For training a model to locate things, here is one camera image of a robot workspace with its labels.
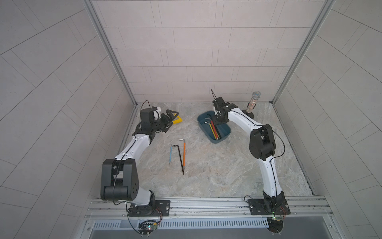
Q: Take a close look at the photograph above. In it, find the red handled hex key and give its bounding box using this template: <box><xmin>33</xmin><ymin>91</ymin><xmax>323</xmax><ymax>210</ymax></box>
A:
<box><xmin>210</xmin><ymin>119</ymin><xmax>221</xmax><ymax>140</ymax></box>

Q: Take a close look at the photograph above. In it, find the large black hex key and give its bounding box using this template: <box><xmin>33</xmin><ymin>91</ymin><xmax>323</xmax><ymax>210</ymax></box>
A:
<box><xmin>206</xmin><ymin>118</ymin><xmax>219</xmax><ymax>140</ymax></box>

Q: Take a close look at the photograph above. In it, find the teal storage box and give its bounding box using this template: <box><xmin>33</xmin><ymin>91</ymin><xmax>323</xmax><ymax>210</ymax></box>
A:
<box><xmin>197</xmin><ymin>111</ymin><xmax>231</xmax><ymax>143</ymax></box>

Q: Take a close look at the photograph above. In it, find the aluminium mounting rail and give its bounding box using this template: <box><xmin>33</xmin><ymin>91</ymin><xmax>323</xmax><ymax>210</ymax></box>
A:
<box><xmin>86</xmin><ymin>196</ymin><xmax>333</xmax><ymax>221</ymax></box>

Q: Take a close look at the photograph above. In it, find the circuit board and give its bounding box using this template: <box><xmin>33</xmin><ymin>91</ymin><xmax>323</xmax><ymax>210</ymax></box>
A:
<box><xmin>138</xmin><ymin>220</ymin><xmax>160</xmax><ymax>237</ymax></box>
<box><xmin>267</xmin><ymin>217</ymin><xmax>284</xmax><ymax>234</ymax></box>

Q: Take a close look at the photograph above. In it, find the small black hex key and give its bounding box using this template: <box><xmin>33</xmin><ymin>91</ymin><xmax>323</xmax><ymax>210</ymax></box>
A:
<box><xmin>172</xmin><ymin>145</ymin><xmax>185</xmax><ymax>175</ymax></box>

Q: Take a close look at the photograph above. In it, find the yellow handled hex key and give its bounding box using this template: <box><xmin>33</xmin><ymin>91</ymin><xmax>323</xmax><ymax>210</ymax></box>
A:
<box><xmin>205</xmin><ymin>120</ymin><xmax>219</xmax><ymax>140</ymax></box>

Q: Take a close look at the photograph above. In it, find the right circuit board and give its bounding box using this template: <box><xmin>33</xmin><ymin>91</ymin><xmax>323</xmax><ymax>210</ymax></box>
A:
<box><xmin>267</xmin><ymin>217</ymin><xmax>284</xmax><ymax>234</ymax></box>

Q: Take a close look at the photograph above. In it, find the yellow triangular frame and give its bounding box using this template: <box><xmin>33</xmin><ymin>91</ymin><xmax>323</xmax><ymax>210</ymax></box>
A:
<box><xmin>173</xmin><ymin>116</ymin><xmax>183</xmax><ymax>124</ymax></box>

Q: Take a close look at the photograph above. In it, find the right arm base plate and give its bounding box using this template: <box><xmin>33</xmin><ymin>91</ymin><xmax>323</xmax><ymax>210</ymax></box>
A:
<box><xmin>247</xmin><ymin>192</ymin><xmax>290</xmax><ymax>216</ymax></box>

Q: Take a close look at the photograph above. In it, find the glitter microphone on stand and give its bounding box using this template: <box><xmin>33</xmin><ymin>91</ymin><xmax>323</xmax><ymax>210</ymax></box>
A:
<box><xmin>242</xmin><ymin>91</ymin><xmax>261</xmax><ymax>119</ymax></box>

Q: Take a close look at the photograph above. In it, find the orange handled hex key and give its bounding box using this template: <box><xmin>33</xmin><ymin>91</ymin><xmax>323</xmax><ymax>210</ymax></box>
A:
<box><xmin>179</xmin><ymin>139</ymin><xmax>186</xmax><ymax>169</ymax></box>

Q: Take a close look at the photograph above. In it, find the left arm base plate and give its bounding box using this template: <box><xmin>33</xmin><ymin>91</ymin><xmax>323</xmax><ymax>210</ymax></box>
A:
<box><xmin>127</xmin><ymin>200</ymin><xmax>171</xmax><ymax>217</ymax></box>

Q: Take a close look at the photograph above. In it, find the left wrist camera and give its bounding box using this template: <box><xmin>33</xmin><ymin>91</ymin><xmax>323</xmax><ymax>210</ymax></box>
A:
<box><xmin>140</xmin><ymin>107</ymin><xmax>161</xmax><ymax>123</ymax></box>

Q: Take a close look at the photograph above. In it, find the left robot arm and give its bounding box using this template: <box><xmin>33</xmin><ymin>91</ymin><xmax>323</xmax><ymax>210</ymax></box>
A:
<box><xmin>100</xmin><ymin>107</ymin><xmax>179</xmax><ymax>206</ymax></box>

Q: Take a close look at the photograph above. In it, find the blue handled hex key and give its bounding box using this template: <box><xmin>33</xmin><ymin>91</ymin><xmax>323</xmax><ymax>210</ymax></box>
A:
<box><xmin>169</xmin><ymin>144</ymin><xmax>173</xmax><ymax>165</ymax></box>

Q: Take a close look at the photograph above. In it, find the left circuit board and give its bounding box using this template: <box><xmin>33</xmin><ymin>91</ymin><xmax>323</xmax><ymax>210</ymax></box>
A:
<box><xmin>138</xmin><ymin>220</ymin><xmax>160</xmax><ymax>237</ymax></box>

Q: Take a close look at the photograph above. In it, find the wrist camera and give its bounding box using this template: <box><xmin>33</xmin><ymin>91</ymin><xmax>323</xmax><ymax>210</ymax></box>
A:
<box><xmin>140</xmin><ymin>107</ymin><xmax>161</xmax><ymax>123</ymax></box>
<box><xmin>212</xmin><ymin>97</ymin><xmax>229</xmax><ymax>114</ymax></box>

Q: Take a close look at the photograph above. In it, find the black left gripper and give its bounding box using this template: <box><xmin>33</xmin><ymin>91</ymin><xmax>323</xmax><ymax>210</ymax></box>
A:
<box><xmin>149</xmin><ymin>111</ymin><xmax>178</xmax><ymax>133</ymax></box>

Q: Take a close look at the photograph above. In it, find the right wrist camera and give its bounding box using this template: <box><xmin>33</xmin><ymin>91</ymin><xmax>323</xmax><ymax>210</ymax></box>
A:
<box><xmin>212</xmin><ymin>97</ymin><xmax>229</xmax><ymax>114</ymax></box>

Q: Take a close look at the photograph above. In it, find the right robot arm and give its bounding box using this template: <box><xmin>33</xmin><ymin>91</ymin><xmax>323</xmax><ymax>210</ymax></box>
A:
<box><xmin>212</xmin><ymin>97</ymin><xmax>284</xmax><ymax>212</ymax></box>

